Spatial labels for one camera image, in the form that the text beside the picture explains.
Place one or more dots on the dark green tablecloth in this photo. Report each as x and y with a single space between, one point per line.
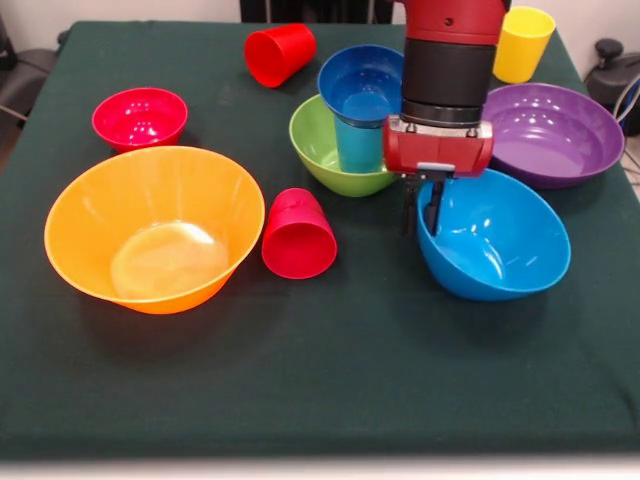
320 350

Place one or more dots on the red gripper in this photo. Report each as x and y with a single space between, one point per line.
437 152

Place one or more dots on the light blue cup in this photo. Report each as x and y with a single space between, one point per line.
360 150

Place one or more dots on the yellow cup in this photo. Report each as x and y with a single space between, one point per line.
525 50

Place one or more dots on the tall red cup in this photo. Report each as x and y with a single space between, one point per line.
275 55

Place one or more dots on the short crimson cup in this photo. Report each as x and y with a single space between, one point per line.
300 250

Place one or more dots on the green bowl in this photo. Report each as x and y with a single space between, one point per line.
310 145

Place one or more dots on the large orange bowl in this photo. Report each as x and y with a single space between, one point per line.
165 260

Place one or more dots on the small crimson bowl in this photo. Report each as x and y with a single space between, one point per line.
139 120

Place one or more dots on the purple bowl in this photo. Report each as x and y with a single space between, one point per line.
555 135

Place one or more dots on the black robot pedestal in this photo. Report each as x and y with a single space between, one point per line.
325 10

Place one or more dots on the black office chair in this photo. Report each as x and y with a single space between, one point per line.
25 75
610 75

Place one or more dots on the light blue bowl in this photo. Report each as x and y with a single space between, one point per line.
500 250

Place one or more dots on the small dark blue bowl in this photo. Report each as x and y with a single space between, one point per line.
360 85

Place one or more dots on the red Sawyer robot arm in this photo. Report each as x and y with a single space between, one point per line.
445 65

